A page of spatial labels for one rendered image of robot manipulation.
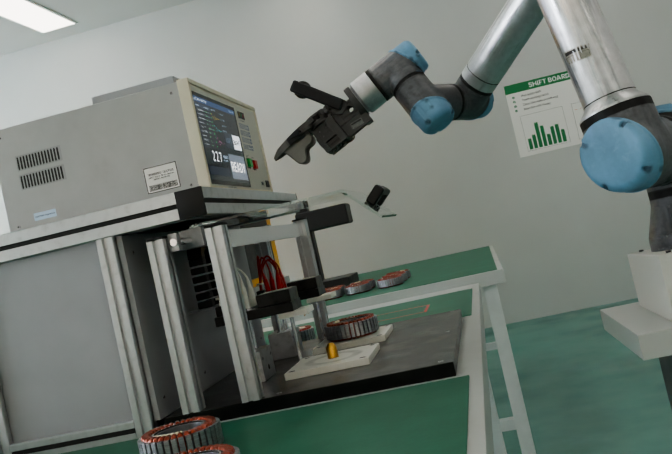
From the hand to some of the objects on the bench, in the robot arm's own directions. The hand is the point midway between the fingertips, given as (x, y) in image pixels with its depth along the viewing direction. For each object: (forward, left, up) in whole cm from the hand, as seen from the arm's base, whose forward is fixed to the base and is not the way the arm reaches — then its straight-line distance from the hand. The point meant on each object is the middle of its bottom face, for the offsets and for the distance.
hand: (277, 153), depth 167 cm
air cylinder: (+7, +19, -42) cm, 47 cm away
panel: (+19, +8, -42) cm, 47 cm away
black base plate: (-5, +6, -44) cm, 45 cm away
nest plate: (-8, +18, -43) cm, 47 cm away
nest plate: (-6, -6, -42) cm, 42 cm away
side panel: (+31, +42, -45) cm, 69 cm away
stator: (+5, +57, -46) cm, 74 cm away
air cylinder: (+9, -5, -42) cm, 43 cm away
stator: (-6, -6, -40) cm, 41 cm away
